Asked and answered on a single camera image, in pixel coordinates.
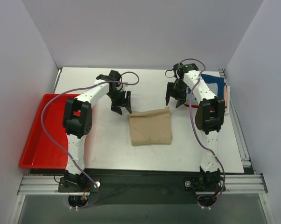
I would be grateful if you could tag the aluminium frame rail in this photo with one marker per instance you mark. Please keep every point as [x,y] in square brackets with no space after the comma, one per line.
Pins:
[48,185]

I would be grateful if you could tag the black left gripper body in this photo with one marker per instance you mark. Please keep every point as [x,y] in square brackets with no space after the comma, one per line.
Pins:
[121,101]

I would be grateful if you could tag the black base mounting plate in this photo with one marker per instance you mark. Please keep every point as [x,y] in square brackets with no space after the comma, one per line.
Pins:
[144,189]

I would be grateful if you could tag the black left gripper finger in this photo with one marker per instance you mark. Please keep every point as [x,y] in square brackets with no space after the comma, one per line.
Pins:
[118,110]
[128,102]

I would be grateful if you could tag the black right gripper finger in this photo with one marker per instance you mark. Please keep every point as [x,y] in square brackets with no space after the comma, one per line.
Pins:
[180,102]
[168,92]

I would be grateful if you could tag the red plastic tray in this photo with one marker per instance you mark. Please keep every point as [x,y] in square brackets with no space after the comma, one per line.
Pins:
[39,151]

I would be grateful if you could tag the folded blue printed t-shirt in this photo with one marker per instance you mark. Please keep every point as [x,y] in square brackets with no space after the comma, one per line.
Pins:
[216,85]

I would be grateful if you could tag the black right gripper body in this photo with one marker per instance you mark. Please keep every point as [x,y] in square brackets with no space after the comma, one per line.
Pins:
[174,92]

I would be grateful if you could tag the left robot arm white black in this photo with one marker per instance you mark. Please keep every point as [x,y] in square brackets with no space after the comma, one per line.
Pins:
[77,120]

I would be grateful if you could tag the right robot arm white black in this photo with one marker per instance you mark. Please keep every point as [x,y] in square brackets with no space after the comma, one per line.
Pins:
[207,121]

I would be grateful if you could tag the beige t-shirt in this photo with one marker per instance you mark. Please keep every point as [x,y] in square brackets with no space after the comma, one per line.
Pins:
[150,127]

